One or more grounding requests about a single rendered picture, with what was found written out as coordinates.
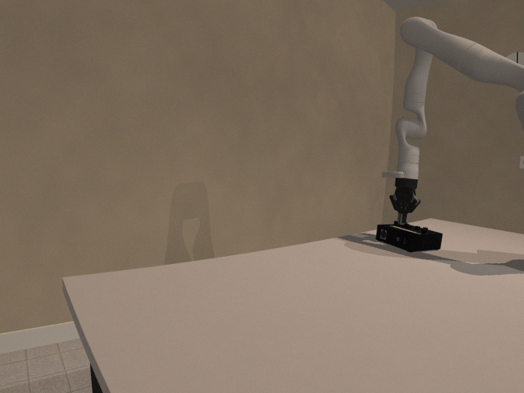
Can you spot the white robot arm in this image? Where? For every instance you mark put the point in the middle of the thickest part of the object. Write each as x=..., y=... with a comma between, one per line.
x=467, y=57

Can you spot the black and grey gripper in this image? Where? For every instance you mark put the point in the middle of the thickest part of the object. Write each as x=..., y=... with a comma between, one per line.
x=404, y=197

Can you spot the black lighting desk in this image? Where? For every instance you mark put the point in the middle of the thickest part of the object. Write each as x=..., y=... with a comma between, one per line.
x=408, y=237

